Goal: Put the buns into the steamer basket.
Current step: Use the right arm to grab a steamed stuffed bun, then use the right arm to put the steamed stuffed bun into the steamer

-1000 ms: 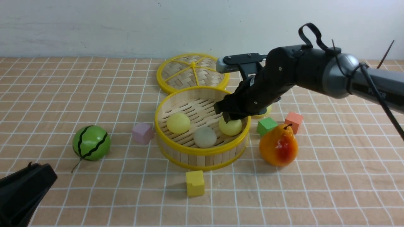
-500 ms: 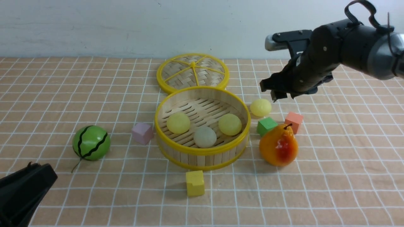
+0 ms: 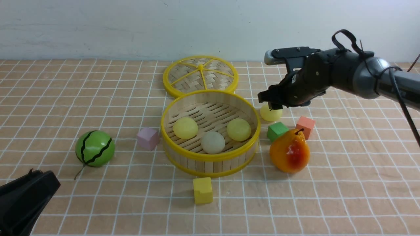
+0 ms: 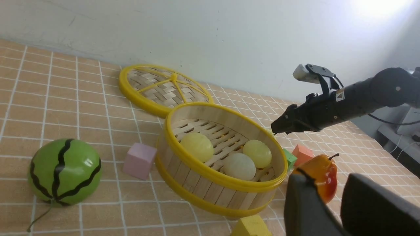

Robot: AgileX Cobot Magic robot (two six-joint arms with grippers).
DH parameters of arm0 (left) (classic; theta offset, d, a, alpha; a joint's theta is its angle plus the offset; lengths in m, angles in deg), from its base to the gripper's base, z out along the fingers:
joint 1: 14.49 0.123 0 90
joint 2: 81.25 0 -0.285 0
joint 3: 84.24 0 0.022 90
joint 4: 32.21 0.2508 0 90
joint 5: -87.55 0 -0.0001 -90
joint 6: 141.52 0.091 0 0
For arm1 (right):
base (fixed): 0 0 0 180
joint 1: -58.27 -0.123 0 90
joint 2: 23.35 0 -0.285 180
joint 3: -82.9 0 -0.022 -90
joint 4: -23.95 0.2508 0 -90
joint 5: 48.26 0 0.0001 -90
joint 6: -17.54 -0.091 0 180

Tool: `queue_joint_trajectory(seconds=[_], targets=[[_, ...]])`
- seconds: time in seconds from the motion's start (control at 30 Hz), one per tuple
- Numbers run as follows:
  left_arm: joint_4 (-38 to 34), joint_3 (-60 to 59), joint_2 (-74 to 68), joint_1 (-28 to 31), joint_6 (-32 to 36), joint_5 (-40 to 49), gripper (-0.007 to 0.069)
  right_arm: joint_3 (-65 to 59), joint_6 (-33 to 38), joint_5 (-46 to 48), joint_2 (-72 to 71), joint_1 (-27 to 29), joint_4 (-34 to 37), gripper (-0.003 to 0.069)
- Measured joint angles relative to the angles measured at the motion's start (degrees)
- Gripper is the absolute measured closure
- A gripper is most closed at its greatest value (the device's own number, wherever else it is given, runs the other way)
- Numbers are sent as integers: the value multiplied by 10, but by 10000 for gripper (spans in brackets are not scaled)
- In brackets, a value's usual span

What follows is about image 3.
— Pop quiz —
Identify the yellow bun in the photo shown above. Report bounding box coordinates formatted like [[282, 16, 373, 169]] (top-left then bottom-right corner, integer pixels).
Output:
[[260, 104, 283, 122], [173, 117, 198, 139], [226, 118, 251, 142]]

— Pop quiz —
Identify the bamboo steamer tray yellow rim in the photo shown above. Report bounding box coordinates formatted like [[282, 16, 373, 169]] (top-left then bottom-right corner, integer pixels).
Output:
[[160, 90, 261, 178]]

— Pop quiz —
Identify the orange toy pear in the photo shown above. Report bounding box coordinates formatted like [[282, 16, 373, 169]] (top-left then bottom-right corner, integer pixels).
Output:
[[269, 128, 310, 174]]

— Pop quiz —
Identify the lilac cube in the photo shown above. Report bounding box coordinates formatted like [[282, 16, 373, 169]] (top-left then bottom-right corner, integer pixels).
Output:
[[137, 127, 159, 151]]

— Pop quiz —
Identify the checked beige tablecloth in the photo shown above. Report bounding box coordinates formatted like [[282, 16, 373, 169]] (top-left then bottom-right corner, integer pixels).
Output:
[[0, 59, 419, 236]]

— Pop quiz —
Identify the salmon pink cube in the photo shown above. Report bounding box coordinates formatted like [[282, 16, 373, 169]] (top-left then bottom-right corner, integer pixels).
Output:
[[295, 116, 316, 140]]

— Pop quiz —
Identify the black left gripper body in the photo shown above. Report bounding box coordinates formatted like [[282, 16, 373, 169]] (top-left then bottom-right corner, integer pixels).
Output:
[[0, 169, 61, 236]]

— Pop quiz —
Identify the green toy watermelon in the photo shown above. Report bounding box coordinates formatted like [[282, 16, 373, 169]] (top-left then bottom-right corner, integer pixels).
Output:
[[75, 130, 115, 167]]

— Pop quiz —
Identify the white bun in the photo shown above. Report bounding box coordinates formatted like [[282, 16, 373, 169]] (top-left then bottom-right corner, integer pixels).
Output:
[[201, 131, 225, 154]]

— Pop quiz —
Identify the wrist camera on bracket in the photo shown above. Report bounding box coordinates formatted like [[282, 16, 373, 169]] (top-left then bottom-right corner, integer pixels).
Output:
[[264, 47, 321, 73]]

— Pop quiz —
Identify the yellow cube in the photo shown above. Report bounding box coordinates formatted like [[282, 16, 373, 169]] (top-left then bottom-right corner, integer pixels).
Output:
[[193, 177, 213, 205]]

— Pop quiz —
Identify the bamboo steamer lid yellow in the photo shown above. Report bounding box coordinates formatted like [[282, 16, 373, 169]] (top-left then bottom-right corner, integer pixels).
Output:
[[162, 55, 239, 98]]

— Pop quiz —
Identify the green cube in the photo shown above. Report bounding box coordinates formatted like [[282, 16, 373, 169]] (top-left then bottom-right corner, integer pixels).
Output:
[[267, 122, 289, 142]]

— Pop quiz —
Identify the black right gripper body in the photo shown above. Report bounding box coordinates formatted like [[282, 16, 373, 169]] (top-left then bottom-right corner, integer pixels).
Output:
[[258, 49, 345, 109]]

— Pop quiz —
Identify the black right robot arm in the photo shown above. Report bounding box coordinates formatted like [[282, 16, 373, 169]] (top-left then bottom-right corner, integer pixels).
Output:
[[258, 29, 420, 142]]

